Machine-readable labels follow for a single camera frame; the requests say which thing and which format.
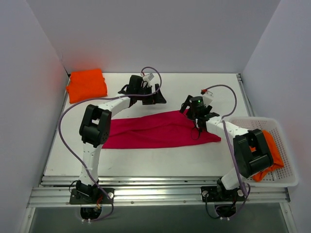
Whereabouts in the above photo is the crimson red t-shirt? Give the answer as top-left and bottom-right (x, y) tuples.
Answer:
(102, 111), (221, 150)

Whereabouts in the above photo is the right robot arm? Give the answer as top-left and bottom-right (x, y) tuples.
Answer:
(180, 95), (274, 200)

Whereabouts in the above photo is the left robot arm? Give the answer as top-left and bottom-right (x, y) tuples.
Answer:
(76, 73), (166, 203)

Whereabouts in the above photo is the folded orange t-shirt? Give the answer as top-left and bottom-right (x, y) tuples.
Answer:
(66, 68), (108, 104)

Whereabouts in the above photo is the crumpled orange t-shirt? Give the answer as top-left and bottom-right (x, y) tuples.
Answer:
(252, 130), (284, 182)

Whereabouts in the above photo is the white plastic basket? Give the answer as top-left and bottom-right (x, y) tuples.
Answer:
(229, 116), (298, 187)

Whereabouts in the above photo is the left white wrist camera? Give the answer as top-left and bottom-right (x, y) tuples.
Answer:
(141, 73), (154, 88)

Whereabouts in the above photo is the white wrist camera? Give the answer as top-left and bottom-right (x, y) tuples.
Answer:
(201, 89), (214, 107)
(141, 73), (154, 88)

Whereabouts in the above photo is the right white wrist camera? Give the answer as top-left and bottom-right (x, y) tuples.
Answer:
(201, 89), (214, 107)

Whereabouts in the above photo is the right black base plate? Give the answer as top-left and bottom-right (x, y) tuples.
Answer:
(200, 186), (244, 202)

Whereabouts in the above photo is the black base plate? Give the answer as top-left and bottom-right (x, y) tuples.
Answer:
(200, 186), (244, 202)
(69, 188), (115, 205)

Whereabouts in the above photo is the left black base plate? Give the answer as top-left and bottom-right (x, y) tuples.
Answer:
(69, 188), (115, 205)

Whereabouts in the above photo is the aluminium rail frame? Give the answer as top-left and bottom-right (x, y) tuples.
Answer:
(26, 73), (291, 208)

